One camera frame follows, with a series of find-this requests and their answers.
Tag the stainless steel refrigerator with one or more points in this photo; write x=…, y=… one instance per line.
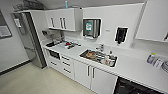
x=31, y=40

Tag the dish drying rack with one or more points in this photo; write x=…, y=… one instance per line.
x=70, y=44

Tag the white drawer under microwave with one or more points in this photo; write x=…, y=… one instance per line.
x=54, y=63

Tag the white wall outlet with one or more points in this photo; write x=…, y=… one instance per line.
x=132, y=44

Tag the white wall cabinet four doors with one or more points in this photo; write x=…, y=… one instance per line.
x=155, y=21

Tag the white drawer unit beside microwave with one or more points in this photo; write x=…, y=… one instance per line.
x=67, y=66

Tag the black built-in microwave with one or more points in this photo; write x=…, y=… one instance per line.
x=54, y=54

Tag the small wall label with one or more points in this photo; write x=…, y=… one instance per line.
x=107, y=30

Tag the black flat tray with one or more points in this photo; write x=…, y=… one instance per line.
x=51, y=44

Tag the grey bulletin board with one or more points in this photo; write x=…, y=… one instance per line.
x=4, y=25

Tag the steel paper towel dispenser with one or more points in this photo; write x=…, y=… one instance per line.
x=91, y=27

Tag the stainless steel dishwasher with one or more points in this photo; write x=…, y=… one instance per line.
x=130, y=87

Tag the black soap dispenser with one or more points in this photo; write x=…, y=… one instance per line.
x=121, y=34

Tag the teal spray bottle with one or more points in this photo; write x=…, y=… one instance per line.
x=66, y=4

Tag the white sink base cabinet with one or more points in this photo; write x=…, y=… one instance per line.
x=95, y=78

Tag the white patterned mug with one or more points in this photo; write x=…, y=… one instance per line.
x=108, y=60

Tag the bowl with orange food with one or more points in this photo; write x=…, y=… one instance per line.
x=91, y=55

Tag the chrome faucet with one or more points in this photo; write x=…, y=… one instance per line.
x=100, y=48

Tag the steel kitchen sink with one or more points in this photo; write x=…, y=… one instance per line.
x=98, y=58

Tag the blue dish soap bottle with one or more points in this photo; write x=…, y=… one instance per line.
x=151, y=59

